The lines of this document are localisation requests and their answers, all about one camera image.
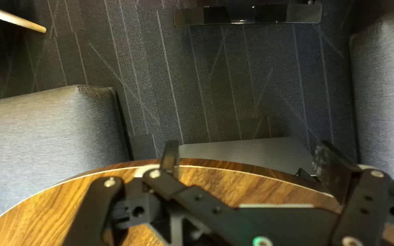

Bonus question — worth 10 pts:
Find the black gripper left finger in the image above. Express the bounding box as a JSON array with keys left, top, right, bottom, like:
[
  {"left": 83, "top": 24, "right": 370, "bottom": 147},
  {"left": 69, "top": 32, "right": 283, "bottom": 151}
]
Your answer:
[{"left": 64, "top": 139, "right": 235, "bottom": 246}]

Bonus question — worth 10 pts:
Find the round wooden table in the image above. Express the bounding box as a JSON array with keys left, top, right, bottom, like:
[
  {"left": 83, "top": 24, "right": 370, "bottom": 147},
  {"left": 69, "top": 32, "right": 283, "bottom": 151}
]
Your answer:
[{"left": 0, "top": 158, "right": 340, "bottom": 246}]

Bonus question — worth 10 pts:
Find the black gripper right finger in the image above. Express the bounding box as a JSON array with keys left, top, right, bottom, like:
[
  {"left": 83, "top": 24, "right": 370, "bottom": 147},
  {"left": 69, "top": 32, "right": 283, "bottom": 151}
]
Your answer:
[{"left": 296, "top": 142, "right": 394, "bottom": 246}]

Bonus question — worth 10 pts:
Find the light wooden rod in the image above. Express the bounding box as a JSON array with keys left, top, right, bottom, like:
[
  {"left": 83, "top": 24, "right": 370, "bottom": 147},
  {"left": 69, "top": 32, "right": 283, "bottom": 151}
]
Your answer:
[{"left": 0, "top": 9, "right": 47, "bottom": 34}]

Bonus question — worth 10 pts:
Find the grey upholstered ottoman seat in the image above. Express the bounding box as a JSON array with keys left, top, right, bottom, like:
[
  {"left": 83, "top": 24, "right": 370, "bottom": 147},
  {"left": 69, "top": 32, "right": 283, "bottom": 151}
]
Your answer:
[{"left": 0, "top": 84, "right": 129, "bottom": 216}]

